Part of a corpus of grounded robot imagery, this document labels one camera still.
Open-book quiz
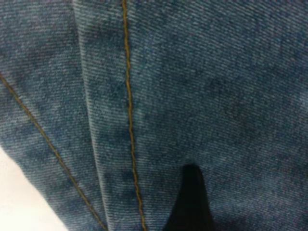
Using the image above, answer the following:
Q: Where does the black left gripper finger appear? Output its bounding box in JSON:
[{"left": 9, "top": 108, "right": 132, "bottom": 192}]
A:
[{"left": 162, "top": 163, "right": 215, "bottom": 231}]

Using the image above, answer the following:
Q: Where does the blue denim jeans cartoon print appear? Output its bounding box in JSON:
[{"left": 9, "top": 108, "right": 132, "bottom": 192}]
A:
[{"left": 0, "top": 0, "right": 308, "bottom": 231}]

